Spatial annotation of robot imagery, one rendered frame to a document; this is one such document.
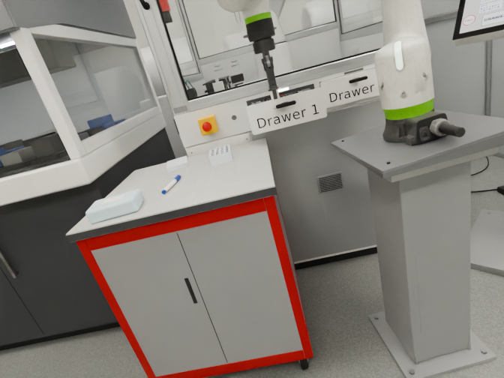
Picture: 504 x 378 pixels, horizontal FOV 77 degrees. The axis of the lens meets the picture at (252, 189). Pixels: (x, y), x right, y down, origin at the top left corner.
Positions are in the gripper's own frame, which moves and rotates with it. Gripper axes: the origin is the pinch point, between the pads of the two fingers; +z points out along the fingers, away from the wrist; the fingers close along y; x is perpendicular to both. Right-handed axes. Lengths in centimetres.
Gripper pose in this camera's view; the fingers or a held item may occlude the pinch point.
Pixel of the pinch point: (275, 99)
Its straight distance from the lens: 121.6
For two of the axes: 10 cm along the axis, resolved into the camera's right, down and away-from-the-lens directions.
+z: 2.5, 9.0, 3.6
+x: 9.7, -2.3, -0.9
